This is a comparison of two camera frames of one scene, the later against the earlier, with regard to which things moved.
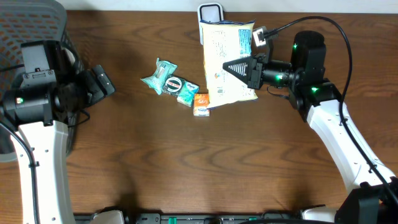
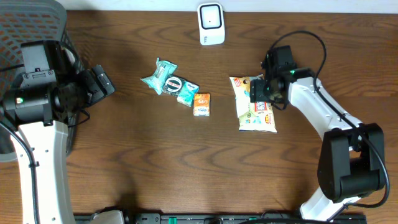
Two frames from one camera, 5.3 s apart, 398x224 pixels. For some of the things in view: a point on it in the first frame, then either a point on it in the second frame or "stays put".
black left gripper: (101, 81) stays put
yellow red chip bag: (224, 42) to (252, 116)
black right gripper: (252, 74) to (256, 93)
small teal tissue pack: (186, 93) stays put
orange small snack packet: (201, 106) stays put
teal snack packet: (162, 70) stays put
